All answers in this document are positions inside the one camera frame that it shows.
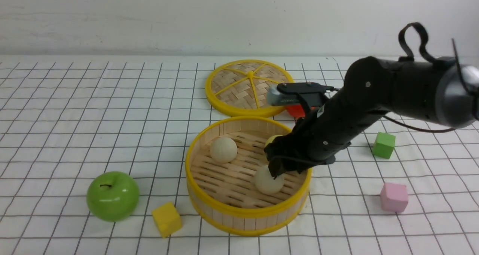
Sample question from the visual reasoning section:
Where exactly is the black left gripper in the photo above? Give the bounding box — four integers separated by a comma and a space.
265, 98, 375, 179

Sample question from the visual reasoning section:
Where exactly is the cream white bun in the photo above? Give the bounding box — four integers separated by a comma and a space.
254, 164, 285, 195

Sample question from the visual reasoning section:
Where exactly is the yellow bun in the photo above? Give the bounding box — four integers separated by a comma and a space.
264, 134, 282, 147

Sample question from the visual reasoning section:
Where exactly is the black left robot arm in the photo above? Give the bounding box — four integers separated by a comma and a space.
265, 57, 478, 177

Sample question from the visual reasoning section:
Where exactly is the bamboo steamer tray yellow rim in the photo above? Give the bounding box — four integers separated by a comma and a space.
185, 116, 312, 237

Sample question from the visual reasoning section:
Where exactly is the woven bamboo steamer lid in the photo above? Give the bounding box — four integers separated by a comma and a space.
205, 60, 294, 118

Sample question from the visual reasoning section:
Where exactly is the red pomegranate fruit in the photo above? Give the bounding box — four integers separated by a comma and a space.
285, 104, 318, 119

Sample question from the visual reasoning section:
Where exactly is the green foam cube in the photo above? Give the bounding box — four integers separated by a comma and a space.
372, 132, 396, 159

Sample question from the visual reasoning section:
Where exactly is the pink foam cube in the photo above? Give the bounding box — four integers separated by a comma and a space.
380, 183, 409, 213

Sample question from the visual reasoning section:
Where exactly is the yellow foam cube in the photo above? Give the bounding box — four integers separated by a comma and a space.
151, 202, 183, 238

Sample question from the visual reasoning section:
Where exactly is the green apple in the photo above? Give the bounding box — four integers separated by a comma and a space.
86, 171, 139, 222

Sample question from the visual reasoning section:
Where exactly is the white grid tablecloth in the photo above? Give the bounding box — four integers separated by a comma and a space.
0, 56, 478, 255

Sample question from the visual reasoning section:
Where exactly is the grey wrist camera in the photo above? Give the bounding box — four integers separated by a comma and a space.
266, 82, 335, 107

